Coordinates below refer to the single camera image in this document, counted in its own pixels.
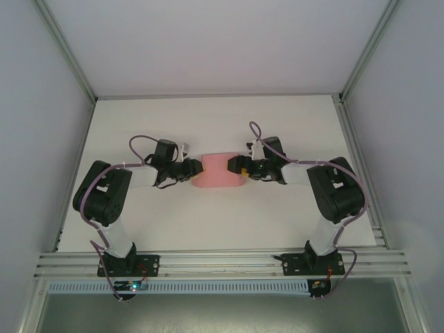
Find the pink cardboard box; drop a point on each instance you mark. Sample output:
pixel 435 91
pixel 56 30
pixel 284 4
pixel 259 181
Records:
pixel 216 171

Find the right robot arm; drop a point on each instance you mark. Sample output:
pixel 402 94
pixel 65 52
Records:
pixel 340 194

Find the circuit board with green light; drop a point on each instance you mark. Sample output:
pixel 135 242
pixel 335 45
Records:
pixel 133 286

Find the small circuit board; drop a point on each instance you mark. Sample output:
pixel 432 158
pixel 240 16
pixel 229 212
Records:
pixel 318 285

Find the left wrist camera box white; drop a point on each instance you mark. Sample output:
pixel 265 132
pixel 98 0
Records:
pixel 186 147

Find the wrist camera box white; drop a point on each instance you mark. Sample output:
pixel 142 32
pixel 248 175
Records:
pixel 257 149
pixel 186 147

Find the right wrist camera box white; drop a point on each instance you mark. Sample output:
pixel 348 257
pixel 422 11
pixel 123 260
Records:
pixel 257 149

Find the aluminium table side rail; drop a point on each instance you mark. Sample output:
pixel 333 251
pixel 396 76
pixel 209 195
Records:
pixel 360 145
pixel 74 166

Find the aluminium mounting rail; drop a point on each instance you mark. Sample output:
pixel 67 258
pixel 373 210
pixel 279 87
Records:
pixel 222 264

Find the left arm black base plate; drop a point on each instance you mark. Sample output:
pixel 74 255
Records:
pixel 149 265

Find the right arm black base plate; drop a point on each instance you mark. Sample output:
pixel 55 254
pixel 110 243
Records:
pixel 295 265

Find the aluminium frame post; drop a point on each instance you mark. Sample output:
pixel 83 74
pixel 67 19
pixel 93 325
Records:
pixel 371 48
pixel 66 52

